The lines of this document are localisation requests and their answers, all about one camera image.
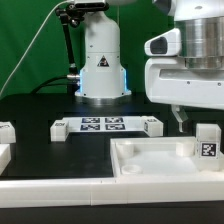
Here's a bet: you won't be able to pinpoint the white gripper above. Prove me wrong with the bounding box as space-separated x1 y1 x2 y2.
145 57 224 133

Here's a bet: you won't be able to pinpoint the white square tabletop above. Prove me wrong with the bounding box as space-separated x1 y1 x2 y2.
110 137 224 177

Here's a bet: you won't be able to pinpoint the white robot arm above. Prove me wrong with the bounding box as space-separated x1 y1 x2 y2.
74 0 224 123

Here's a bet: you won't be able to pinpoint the white front obstacle bar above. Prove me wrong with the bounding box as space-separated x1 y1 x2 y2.
0 173 224 208

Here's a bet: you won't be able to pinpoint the white obstacle bar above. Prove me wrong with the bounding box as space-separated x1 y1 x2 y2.
0 144 11 175
0 173 224 208

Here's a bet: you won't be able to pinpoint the white AprilTag base sheet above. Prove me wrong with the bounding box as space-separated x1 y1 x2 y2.
64 116 144 133

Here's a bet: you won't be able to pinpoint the white left obstacle bar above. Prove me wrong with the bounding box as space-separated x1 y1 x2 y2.
0 144 11 175

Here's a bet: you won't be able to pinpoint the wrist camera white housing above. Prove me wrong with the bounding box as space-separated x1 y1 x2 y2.
144 28 182 56

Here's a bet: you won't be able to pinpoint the black cables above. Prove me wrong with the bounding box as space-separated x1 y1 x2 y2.
31 75 78 94

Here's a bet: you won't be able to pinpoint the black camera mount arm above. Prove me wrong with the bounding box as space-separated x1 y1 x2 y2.
55 7 80 95

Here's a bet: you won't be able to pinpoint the overhead camera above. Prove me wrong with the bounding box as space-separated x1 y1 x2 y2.
74 0 108 11

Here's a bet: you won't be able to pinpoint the white cable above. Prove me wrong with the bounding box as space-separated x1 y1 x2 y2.
0 0 73 96

